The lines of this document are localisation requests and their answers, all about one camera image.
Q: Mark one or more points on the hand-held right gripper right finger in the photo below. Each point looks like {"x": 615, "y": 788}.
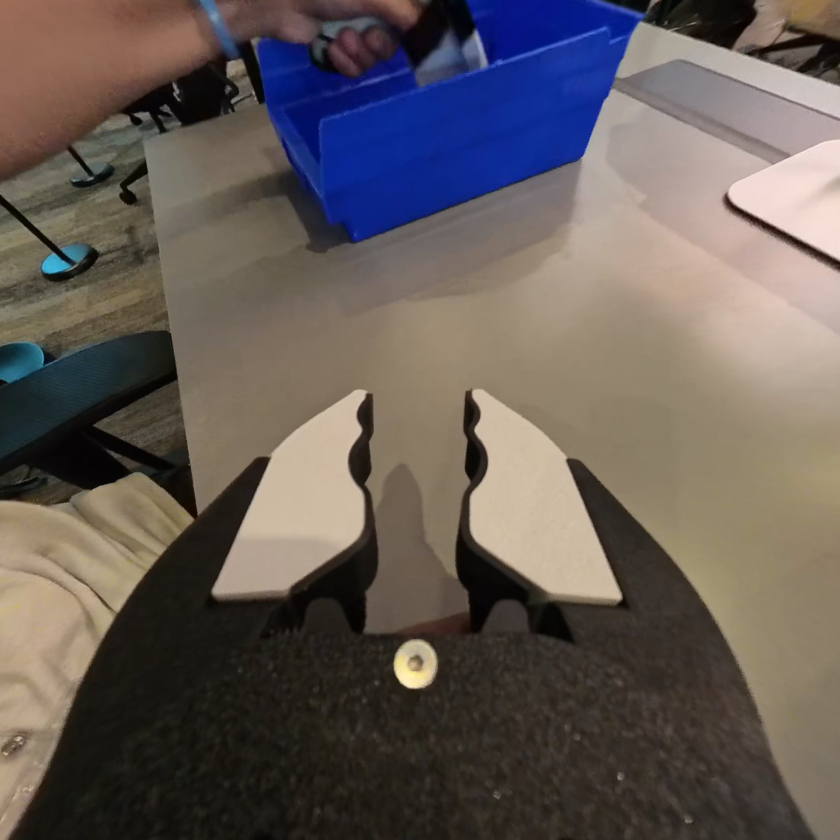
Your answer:
{"x": 538, "y": 518}

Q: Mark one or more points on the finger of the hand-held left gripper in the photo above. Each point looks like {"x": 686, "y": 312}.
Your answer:
{"x": 459, "y": 59}

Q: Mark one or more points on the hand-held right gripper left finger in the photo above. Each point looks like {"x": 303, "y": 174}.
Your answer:
{"x": 295, "y": 518}

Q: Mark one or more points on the blue plastic bin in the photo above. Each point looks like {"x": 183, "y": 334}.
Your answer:
{"x": 459, "y": 144}

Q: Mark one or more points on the person's left forearm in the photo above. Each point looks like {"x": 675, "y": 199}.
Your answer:
{"x": 85, "y": 72}

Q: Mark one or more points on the person's left hand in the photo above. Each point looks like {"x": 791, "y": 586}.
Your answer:
{"x": 295, "y": 16}

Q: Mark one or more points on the blue wristband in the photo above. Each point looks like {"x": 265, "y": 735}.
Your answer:
{"x": 223, "y": 33}

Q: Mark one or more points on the black office chair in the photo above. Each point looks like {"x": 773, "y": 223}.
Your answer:
{"x": 197, "y": 98}

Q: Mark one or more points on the teal office chair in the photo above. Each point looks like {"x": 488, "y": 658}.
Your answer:
{"x": 85, "y": 387}

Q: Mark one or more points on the black floor stand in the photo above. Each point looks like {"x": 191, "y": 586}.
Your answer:
{"x": 69, "y": 259}
{"x": 92, "y": 174}

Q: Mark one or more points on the white tablet stand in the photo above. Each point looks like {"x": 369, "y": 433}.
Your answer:
{"x": 794, "y": 197}

